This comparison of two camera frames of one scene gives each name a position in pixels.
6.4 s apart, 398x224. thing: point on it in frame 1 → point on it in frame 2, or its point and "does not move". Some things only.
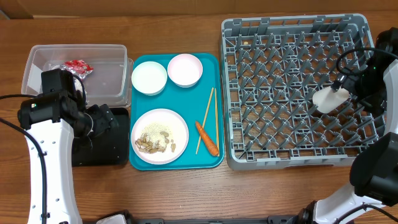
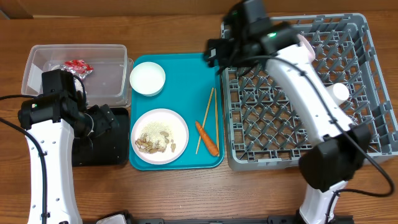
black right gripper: [349, 84] → [222, 47]
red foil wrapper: [78, 67] does not move
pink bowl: [185, 70] → [309, 46]
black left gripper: [103, 119] does not move
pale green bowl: [149, 78] does not move
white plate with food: [160, 136] does not move
